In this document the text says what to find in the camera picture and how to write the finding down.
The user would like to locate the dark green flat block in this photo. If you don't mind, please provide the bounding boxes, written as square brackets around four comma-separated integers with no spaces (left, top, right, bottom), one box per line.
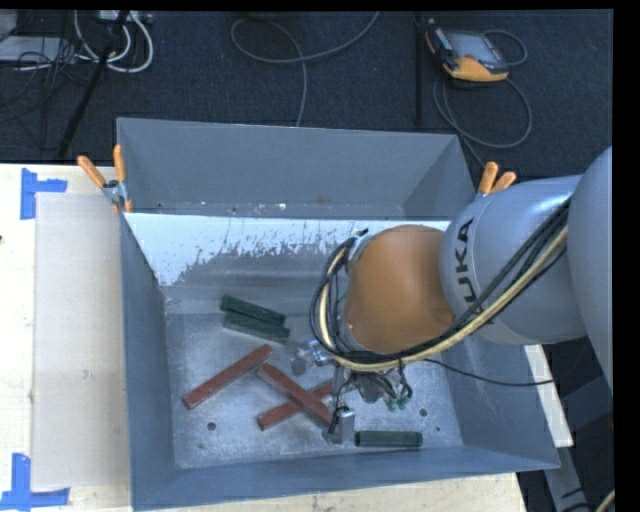
[219,294,288,327]
[354,430,424,448]
[222,312,292,345]

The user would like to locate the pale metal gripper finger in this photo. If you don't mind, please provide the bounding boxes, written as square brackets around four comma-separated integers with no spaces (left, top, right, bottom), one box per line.
[290,340,334,376]
[322,407,357,446]

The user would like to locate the grey metal bin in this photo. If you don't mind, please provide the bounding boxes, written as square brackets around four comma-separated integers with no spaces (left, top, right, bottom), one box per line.
[115,117,562,512]

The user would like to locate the red-brown flat block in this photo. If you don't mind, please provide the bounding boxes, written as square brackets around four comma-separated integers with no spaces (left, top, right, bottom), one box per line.
[181,343,275,411]
[256,362,333,427]
[256,379,335,432]

